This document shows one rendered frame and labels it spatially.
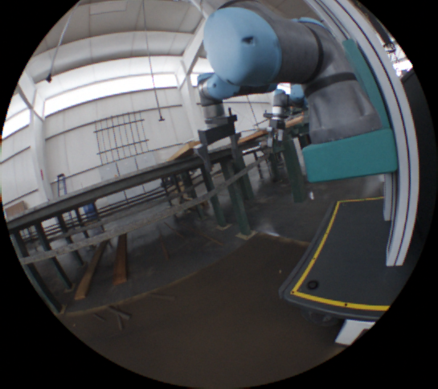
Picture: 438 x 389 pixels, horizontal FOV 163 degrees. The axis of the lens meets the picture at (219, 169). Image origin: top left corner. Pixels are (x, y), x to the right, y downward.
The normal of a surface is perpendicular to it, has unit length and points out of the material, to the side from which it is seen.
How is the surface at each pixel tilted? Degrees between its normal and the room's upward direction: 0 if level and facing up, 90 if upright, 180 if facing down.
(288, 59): 143
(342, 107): 72
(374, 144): 90
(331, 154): 90
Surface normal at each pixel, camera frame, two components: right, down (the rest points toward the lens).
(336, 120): -0.87, -0.02
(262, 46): 0.33, 0.66
